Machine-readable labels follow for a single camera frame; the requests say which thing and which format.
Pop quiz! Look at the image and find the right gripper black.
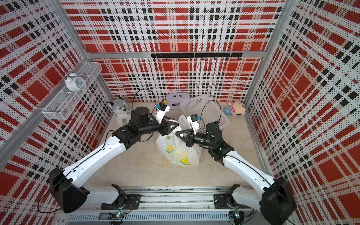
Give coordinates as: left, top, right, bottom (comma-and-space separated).
176, 128, 214, 148

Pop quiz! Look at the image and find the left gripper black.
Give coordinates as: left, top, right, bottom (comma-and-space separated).
139, 116, 179, 136

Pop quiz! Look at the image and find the white plastic bag lemon print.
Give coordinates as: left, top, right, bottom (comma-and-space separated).
156, 114, 202, 167

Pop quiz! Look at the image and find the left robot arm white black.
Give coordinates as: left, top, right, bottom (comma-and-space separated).
49, 102, 179, 213

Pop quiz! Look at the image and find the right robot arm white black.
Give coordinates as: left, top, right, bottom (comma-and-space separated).
176, 121, 296, 225

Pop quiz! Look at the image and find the purple plastic stool toy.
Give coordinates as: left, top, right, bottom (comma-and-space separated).
166, 92, 190, 109

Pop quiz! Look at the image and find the white plastic basket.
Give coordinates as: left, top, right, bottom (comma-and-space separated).
180, 95, 230, 133

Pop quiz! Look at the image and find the grey husky plush toy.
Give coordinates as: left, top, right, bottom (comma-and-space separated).
107, 96, 131, 127

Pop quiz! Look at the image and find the pink pig plush toy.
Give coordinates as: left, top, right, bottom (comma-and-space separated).
224, 101, 246, 116

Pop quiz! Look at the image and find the white alarm clock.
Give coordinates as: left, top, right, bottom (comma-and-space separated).
64, 73, 86, 92

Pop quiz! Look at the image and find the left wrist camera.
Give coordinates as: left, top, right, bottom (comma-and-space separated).
156, 102, 170, 123

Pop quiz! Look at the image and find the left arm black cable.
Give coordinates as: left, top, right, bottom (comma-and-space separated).
131, 88, 157, 113

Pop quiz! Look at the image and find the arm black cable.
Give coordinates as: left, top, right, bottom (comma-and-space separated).
131, 88, 157, 113
199, 99, 223, 130

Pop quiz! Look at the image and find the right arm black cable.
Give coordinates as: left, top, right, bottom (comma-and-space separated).
199, 99, 223, 130

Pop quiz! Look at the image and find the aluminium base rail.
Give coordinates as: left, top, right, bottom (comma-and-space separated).
60, 186, 293, 223

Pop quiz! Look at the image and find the black wall hook rail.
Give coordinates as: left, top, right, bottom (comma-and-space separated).
151, 52, 243, 60

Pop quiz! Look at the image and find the white wire mesh shelf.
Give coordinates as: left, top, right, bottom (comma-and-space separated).
42, 61, 102, 120

